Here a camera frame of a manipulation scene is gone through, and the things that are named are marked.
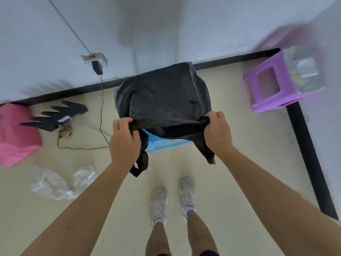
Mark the person's right white shoe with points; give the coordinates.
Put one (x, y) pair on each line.
(187, 191)

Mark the black trash bag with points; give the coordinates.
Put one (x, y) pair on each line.
(165, 98)

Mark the person's left white shoe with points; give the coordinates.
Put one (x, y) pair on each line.
(159, 199)

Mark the person's right forearm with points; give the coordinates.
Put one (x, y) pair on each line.
(274, 207)

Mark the person's black shorts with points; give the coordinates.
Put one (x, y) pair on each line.
(210, 253)

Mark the black spiky foam cutout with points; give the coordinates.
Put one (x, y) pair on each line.
(61, 111)

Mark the person's left hand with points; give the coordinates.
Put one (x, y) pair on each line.
(124, 146)

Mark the person's right leg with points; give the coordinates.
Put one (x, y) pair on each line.
(199, 234)

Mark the person's leg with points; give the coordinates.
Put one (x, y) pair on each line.
(158, 242)
(199, 234)

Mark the person's left leg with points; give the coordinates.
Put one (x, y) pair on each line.
(158, 242)

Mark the clear plastic bag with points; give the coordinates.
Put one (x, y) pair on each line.
(50, 185)
(85, 178)

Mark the white wall socket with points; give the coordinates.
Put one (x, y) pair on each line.
(86, 58)

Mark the black power adapter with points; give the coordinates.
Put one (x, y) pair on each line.
(97, 67)

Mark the person's white sock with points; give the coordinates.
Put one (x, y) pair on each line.
(159, 221)
(189, 209)

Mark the pink plastic bag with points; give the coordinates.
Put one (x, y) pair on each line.
(16, 135)

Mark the person's left white sock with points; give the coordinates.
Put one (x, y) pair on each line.
(159, 221)

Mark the small brown scrap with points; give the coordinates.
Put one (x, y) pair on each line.
(65, 132)

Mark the clear plastic package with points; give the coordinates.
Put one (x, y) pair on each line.
(303, 69)

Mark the person's left forearm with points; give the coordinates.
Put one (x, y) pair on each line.
(80, 215)

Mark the purple plastic stool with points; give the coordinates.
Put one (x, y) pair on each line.
(282, 77)

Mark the person's right white sock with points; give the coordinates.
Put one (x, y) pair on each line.
(189, 209)

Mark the blue plastic stool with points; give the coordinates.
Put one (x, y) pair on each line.
(159, 143)

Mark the person's white shoe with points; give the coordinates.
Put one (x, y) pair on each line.
(159, 199)
(187, 191)

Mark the person's right hand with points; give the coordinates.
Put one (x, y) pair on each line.
(218, 133)

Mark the thin grey wall conduit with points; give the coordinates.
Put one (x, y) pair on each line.
(69, 25)

